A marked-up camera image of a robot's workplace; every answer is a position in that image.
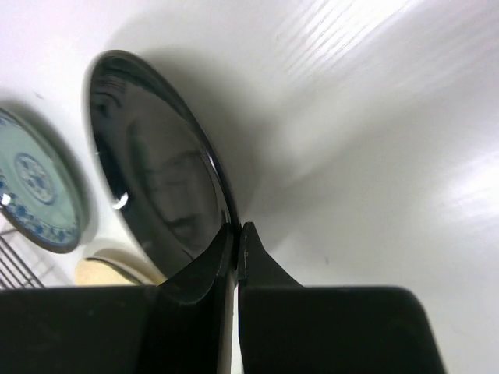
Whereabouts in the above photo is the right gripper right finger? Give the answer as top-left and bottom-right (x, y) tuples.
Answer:
(238, 222), (444, 373)

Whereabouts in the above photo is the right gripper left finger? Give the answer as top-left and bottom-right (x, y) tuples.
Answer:
(1, 225), (235, 373)

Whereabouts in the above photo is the cream and black plate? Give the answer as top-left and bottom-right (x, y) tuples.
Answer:
(74, 249), (167, 287)

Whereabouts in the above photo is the blue patterned ceramic plate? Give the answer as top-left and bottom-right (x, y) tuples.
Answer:
(1, 108), (89, 254)

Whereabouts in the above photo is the grey wire dish rack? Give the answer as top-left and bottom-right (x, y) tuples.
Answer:
(0, 228), (44, 290)

